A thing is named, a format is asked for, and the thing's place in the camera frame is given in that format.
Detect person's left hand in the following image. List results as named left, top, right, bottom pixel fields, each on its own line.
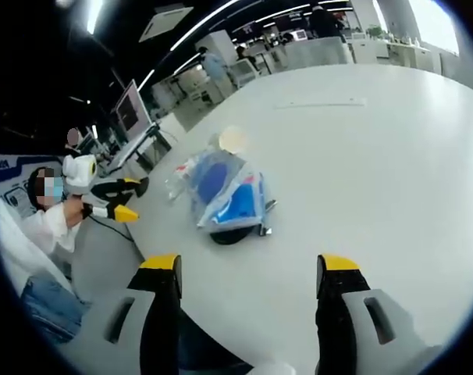
left=65, top=199, right=86, bottom=229

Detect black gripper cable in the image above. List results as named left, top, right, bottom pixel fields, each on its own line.
left=87, top=216, right=139, bottom=245

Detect white table cable slot cover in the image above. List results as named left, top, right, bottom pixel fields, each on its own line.
left=274, top=97, right=368, bottom=110

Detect white table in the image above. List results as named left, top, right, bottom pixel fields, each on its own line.
left=70, top=62, right=473, bottom=375

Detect ceiling air conditioner panel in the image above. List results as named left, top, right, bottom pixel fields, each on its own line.
left=137, top=5, right=195, bottom=43

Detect clear plastic wrapper item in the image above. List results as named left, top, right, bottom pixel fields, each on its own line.
left=165, top=162, right=198, bottom=201

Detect white partition counter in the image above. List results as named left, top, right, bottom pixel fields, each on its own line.
left=273, top=35, right=357, bottom=72

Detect black round disc item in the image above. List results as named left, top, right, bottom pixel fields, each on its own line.
left=208, top=223, right=261, bottom=246

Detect grey monitor desk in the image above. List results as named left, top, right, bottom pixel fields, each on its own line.
left=99, top=123, right=173, bottom=177

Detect person's blue jeans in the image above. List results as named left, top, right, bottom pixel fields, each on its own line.
left=20, top=272, right=93, bottom=345

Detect person's white top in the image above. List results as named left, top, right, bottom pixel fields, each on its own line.
left=0, top=183, right=68, bottom=302

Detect wall poster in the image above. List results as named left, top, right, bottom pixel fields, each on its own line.
left=0, top=155, right=68, bottom=220

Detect round cream lid item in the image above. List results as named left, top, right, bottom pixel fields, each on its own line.
left=216, top=125, right=250, bottom=154

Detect computer monitor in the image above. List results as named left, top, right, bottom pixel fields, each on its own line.
left=114, top=79, right=151, bottom=138

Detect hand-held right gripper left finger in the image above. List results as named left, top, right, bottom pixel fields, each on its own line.
left=62, top=253, right=183, bottom=375

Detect blue white plastic bag item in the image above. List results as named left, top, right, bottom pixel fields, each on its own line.
left=189, top=151, right=267, bottom=232

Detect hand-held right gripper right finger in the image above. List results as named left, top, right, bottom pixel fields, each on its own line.
left=314, top=253, right=445, bottom=375

